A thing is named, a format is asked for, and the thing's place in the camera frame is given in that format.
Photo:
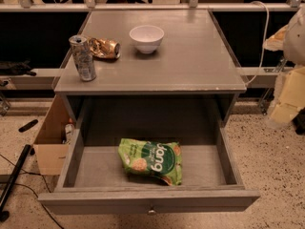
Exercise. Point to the round metal drawer knob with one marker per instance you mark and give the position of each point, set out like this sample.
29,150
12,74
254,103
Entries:
152,212

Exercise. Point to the green rice chip bag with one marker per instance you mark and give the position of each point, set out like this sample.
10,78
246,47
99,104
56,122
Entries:
152,159

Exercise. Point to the open grey drawer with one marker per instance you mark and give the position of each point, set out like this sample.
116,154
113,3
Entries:
94,181

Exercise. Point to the brown cardboard box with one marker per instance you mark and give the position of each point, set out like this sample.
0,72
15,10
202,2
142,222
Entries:
51,145

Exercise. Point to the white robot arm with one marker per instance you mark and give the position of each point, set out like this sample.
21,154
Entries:
290,39

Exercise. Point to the white ceramic bowl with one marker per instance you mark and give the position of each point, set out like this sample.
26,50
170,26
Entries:
146,38

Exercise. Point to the metal railing frame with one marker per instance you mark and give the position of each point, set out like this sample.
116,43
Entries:
215,5

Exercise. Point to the grey wooden cabinet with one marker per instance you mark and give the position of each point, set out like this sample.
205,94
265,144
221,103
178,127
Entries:
192,57

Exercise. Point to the crushed gold can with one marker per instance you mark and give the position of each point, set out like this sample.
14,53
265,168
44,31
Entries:
104,48

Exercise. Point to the black pole on floor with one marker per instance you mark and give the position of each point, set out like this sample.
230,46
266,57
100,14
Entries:
4,215

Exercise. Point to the black marker on floor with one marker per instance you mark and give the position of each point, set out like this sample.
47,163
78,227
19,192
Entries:
28,126

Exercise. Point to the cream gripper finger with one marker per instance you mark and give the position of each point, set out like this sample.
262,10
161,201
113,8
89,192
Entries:
289,98

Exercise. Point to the upright silver drink can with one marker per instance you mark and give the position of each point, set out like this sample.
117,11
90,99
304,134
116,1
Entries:
82,57

